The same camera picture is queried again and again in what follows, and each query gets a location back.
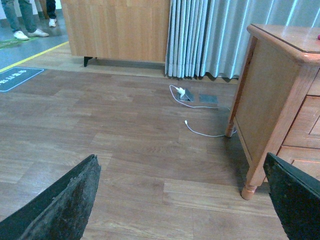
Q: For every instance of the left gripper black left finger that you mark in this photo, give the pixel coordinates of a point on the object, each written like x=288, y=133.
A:
x=60, y=212

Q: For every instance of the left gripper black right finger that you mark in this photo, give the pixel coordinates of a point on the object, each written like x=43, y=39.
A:
x=295, y=196

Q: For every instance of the wooden top drawer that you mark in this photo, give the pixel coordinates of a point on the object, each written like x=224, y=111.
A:
x=315, y=87

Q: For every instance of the wooden drawer cabinet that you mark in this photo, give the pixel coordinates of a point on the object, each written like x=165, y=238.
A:
x=272, y=111

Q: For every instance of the blue floor sign sticker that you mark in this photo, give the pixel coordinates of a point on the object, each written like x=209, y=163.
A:
x=15, y=76

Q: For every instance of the open metal floor socket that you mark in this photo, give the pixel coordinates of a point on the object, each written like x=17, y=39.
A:
x=188, y=96

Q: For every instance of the white power adapter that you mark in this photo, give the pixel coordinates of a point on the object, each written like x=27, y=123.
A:
x=180, y=90

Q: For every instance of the green floor sticker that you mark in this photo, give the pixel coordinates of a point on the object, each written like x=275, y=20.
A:
x=10, y=43

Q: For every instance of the grey pleated curtain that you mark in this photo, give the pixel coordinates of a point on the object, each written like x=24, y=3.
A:
x=211, y=37

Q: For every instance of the light wooden sideboard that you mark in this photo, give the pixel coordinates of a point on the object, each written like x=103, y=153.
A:
x=124, y=30

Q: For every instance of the person in dark trousers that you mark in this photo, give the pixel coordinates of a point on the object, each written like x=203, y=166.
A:
x=51, y=11

